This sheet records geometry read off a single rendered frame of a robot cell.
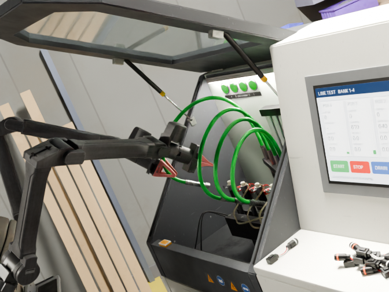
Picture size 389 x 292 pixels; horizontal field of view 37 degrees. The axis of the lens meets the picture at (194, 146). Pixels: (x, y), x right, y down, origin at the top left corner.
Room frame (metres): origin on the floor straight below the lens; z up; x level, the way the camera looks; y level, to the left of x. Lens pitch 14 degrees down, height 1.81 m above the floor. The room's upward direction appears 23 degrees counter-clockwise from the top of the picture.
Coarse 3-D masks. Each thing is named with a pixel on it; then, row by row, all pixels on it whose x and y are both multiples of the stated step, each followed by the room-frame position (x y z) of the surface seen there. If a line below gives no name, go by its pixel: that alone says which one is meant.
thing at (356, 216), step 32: (320, 32) 1.66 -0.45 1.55; (352, 32) 1.52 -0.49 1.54; (384, 32) 1.43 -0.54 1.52; (288, 64) 1.73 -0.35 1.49; (320, 64) 1.62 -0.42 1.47; (352, 64) 1.52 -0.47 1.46; (384, 64) 1.43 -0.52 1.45; (288, 96) 1.74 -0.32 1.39; (288, 128) 1.75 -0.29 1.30; (320, 192) 1.65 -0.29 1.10; (320, 224) 1.66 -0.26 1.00; (352, 224) 1.55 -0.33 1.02; (384, 224) 1.45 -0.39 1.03; (288, 288) 1.50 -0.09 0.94
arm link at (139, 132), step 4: (136, 128) 2.15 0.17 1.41; (140, 128) 2.17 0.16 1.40; (132, 132) 2.15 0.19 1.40; (136, 132) 2.15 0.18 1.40; (140, 132) 2.14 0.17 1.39; (144, 132) 2.14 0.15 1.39; (148, 132) 2.16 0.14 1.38; (132, 136) 2.15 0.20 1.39; (136, 136) 2.14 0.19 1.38; (140, 136) 2.14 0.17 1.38
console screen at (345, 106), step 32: (320, 96) 1.62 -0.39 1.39; (352, 96) 1.52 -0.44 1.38; (384, 96) 1.43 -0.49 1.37; (320, 128) 1.63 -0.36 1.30; (352, 128) 1.52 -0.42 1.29; (384, 128) 1.43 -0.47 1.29; (320, 160) 1.64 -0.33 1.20; (352, 160) 1.53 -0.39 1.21; (384, 160) 1.43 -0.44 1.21; (352, 192) 1.54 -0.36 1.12; (384, 192) 1.44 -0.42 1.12
